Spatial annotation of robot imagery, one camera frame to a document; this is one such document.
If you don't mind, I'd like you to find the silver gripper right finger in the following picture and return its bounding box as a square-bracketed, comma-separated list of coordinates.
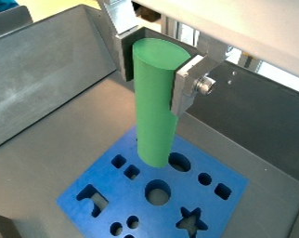
[170, 33, 229, 116]

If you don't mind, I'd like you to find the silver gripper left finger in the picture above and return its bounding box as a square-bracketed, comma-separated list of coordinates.
[97, 0, 146, 83]

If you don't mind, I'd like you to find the green oval cylinder peg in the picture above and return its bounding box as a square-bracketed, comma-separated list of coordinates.
[132, 38, 189, 167]

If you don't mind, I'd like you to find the grey metal tray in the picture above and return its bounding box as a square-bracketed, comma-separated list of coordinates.
[0, 0, 299, 238]

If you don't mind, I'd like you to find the blue shape sorting board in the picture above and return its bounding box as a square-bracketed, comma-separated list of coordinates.
[57, 130, 248, 238]

